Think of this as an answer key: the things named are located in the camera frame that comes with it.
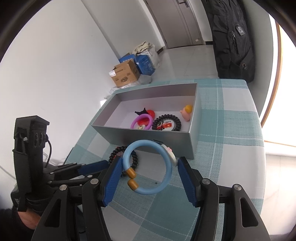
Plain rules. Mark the blue cardboard box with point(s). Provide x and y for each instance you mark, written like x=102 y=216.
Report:
x=142 y=62

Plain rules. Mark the red round badge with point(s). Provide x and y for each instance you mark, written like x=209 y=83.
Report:
x=150 y=112

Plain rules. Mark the brown cardboard box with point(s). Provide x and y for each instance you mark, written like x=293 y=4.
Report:
x=125 y=73

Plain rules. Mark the black backpack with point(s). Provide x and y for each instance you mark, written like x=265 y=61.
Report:
x=232 y=42

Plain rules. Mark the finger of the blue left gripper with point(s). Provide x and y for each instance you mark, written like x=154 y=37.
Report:
x=92 y=168

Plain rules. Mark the pink yellow small figurine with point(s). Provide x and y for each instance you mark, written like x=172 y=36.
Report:
x=186 y=112

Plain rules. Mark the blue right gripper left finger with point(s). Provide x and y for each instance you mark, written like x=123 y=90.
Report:
x=111 y=180

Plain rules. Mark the white fabric bag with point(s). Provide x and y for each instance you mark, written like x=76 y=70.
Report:
x=148 y=49

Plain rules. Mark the white plastic bag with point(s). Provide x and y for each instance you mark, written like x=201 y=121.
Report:
x=142 y=80

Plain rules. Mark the grey door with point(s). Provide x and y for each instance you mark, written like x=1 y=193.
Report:
x=176 y=22

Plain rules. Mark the grey open jewelry box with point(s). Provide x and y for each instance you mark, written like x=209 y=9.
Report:
x=166 y=114

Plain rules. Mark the white round pin badge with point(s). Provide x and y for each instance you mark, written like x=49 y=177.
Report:
x=165 y=125

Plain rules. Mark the teal plaid tablecloth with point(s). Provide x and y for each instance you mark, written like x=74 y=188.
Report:
x=229 y=149

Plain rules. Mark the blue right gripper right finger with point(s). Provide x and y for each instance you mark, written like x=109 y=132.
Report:
x=189 y=180

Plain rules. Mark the person's left hand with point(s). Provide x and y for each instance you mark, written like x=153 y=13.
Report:
x=29 y=218

